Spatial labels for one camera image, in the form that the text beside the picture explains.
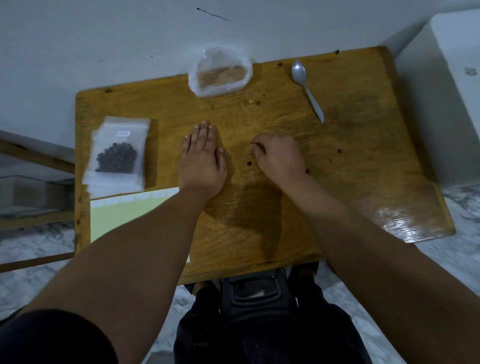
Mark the person's right hand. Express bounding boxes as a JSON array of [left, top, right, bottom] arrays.
[[249, 134, 310, 190]]

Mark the person's left hand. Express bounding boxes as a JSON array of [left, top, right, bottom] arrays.
[[178, 121, 228, 200]]

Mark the person's right forearm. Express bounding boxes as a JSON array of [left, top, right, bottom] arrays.
[[283, 175, 480, 364]]

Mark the person's left forearm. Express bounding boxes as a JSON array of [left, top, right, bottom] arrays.
[[17, 187, 223, 364]]

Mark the clear plastic bag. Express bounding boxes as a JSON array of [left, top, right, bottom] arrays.
[[187, 45, 254, 98]]

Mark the clear zip bag with peppercorns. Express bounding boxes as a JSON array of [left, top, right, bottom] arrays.
[[83, 116, 151, 187]]

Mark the black peppercorns heap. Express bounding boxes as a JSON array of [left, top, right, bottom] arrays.
[[95, 141, 139, 174]]

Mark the silver metal spoon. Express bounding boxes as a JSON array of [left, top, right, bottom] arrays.
[[291, 60, 325, 124]]

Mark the light green label sheet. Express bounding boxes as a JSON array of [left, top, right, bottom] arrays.
[[90, 186, 191, 264]]

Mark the black plastic stool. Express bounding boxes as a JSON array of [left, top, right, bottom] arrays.
[[219, 268, 299, 324]]

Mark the white box appliance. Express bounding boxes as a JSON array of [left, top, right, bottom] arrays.
[[394, 9, 480, 190]]

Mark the person's black sleeve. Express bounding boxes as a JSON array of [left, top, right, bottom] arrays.
[[0, 309, 119, 364]]

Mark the wooden shelf frame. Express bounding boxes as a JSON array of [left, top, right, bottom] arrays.
[[0, 138, 76, 274]]

